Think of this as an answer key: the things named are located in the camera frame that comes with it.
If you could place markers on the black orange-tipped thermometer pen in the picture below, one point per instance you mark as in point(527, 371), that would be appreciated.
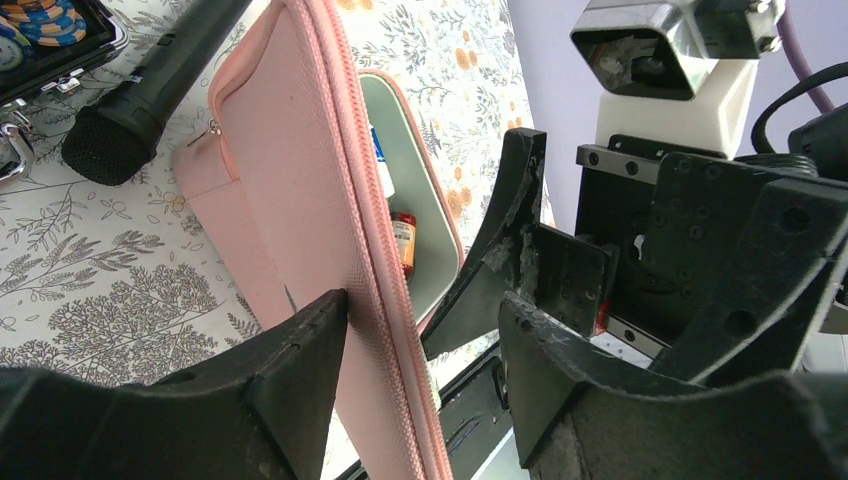
point(114, 138)

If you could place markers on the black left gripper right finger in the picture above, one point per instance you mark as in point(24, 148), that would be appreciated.
point(579, 412)

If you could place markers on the blue white elastic bandage roll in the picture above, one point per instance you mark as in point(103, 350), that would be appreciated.
point(387, 183)

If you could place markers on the pink medicine kit bag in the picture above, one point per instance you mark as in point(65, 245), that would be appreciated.
point(288, 192)

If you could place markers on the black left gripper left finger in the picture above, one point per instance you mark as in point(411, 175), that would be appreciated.
point(260, 410)

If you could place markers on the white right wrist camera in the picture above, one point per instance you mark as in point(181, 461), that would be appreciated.
point(678, 72)

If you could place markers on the black poker chip case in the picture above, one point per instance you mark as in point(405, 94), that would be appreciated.
point(46, 46)

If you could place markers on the brown bottle orange cap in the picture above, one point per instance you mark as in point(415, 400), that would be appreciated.
point(405, 231)

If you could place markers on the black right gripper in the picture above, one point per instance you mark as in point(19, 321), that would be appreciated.
point(673, 246)

